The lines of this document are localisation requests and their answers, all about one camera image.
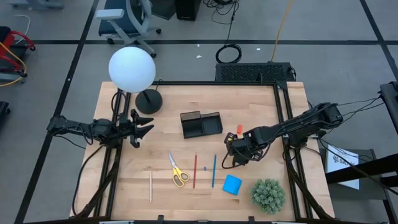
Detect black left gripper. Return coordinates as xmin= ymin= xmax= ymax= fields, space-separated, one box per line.
xmin=116 ymin=108 xmax=155 ymax=149

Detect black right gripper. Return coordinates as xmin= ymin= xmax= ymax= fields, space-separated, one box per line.
xmin=224 ymin=127 xmax=265 ymax=166

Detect blue sticky note pad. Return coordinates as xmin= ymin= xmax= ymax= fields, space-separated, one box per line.
xmin=222 ymin=174 xmax=243 ymax=196

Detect blue pencil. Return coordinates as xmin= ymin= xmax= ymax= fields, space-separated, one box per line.
xmin=211 ymin=154 xmax=217 ymax=189

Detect red pencil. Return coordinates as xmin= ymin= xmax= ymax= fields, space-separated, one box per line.
xmin=192 ymin=152 xmax=198 ymax=189

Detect yellow-handled scissors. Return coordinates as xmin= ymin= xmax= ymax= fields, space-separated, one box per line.
xmin=168 ymin=151 xmax=190 ymax=189

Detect black mesh desk organizer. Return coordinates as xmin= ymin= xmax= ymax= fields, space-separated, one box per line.
xmin=180 ymin=111 xmax=223 ymax=139

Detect blue grey office chair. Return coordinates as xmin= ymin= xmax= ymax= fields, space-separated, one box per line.
xmin=95 ymin=0 xmax=162 ymax=58

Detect small potted green plant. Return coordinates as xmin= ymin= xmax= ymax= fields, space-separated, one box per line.
xmin=250 ymin=178 xmax=286 ymax=215

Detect white globe table lamp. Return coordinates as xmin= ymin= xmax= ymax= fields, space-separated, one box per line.
xmin=108 ymin=46 xmax=164 ymax=115

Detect black mesh computer case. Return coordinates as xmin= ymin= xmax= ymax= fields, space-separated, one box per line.
xmin=215 ymin=62 xmax=296 ymax=83

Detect white printed paper sheet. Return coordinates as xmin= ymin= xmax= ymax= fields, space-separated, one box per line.
xmin=325 ymin=144 xmax=360 ymax=190

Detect black box on floor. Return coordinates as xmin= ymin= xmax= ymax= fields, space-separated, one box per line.
xmin=174 ymin=0 xmax=202 ymax=22

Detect black side stand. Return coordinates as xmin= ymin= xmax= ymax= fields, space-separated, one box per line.
xmin=318 ymin=147 xmax=398 ymax=224

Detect black furniture piece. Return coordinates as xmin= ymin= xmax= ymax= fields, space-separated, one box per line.
xmin=378 ymin=81 xmax=398 ymax=134

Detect red and black cart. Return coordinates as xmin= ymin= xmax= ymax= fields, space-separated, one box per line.
xmin=0 ymin=26 xmax=37 ymax=88

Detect black aluminium table frame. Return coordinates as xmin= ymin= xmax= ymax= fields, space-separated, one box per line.
xmin=70 ymin=80 xmax=335 ymax=224

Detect coiled black floor cable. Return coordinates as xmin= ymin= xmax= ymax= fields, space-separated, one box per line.
xmin=203 ymin=0 xmax=243 ymax=65

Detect yellow hanging cable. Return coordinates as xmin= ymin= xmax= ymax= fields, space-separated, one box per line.
xmin=271 ymin=0 xmax=294 ymax=62

